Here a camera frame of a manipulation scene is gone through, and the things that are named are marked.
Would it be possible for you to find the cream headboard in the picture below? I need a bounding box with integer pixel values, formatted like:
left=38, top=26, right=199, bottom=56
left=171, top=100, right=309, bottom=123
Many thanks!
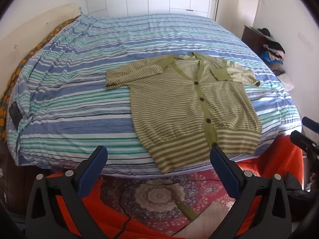
left=0, top=3, right=83, bottom=97

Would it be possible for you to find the orange knit blanket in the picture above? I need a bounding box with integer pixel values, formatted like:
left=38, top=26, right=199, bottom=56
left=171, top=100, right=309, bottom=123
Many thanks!
left=53, top=134, right=303, bottom=239

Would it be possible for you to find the dark sheet label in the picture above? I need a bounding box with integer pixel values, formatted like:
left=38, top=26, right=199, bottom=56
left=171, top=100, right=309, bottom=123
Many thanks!
left=9, top=102, right=27, bottom=130

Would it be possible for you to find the blue striped bed sheet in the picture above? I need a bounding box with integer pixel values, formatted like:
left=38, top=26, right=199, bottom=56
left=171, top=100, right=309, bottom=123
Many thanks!
left=6, top=14, right=303, bottom=177

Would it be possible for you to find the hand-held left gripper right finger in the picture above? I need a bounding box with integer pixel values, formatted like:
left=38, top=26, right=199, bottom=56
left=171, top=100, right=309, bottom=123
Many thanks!
left=207, top=146, right=292, bottom=239

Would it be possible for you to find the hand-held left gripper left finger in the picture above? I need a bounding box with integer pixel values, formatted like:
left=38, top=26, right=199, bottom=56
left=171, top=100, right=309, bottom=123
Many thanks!
left=26, top=145, right=108, bottom=239

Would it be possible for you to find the white cloth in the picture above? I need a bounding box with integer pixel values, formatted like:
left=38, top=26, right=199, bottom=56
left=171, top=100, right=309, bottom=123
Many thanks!
left=274, top=69, right=295, bottom=91

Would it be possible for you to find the dark wooden nightstand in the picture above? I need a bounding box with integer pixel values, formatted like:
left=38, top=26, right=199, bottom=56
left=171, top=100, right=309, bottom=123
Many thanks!
left=241, top=25, right=269, bottom=54

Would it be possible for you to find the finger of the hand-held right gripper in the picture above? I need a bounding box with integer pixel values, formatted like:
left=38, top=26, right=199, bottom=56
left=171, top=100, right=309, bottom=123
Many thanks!
left=302, top=117, right=319, bottom=133
left=290, top=130, right=319, bottom=156

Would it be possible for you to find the pile of clothes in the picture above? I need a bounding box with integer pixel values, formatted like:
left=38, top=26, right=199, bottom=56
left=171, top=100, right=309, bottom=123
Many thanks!
left=258, top=27, right=286, bottom=66

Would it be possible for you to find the beige cloth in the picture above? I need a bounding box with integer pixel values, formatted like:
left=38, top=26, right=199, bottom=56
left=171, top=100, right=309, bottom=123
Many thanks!
left=174, top=200, right=235, bottom=239

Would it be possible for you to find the green striped cardigan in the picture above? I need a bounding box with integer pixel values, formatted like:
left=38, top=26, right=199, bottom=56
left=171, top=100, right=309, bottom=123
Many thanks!
left=105, top=52, right=263, bottom=175

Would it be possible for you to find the patterned rug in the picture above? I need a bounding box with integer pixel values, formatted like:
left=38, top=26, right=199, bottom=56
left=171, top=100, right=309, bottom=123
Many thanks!
left=100, top=167, right=240, bottom=232

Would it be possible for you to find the orange floral sheet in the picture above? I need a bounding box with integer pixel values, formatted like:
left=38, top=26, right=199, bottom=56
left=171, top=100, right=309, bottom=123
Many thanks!
left=0, top=17, right=81, bottom=142

